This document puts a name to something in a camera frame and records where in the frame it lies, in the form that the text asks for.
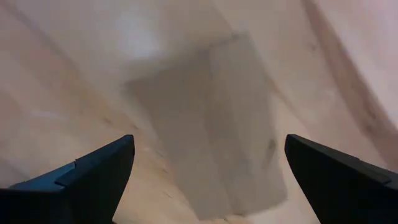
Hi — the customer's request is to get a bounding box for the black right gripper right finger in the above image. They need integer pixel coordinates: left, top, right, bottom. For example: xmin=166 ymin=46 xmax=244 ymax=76
xmin=284 ymin=133 xmax=398 ymax=224

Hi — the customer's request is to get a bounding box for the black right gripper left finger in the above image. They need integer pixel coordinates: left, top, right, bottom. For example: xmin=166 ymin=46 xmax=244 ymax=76
xmin=0 ymin=134 xmax=136 ymax=224

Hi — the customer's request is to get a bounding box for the square brown cardboard piece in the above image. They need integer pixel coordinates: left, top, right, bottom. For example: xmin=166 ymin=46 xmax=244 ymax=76
xmin=126 ymin=30 xmax=289 ymax=221

